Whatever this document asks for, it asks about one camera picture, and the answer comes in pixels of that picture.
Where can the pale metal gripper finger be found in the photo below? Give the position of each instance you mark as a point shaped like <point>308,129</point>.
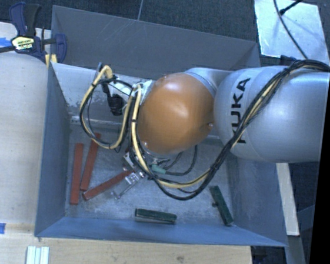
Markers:
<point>126,184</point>
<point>127,159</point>

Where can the dark green flat block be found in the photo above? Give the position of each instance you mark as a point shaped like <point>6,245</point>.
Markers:
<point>155,215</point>
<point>221,206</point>

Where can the grey metal bin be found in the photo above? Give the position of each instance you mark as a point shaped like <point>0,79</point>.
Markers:
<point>151,47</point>

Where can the pale wood board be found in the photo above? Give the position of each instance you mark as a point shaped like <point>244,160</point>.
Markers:
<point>14,129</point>

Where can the red-brown flat block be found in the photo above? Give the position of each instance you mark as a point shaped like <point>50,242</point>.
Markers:
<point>104,186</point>
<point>90,164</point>
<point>77,174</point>

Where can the black cylinder on white bracket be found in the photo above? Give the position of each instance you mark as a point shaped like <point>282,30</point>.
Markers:
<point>115,102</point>

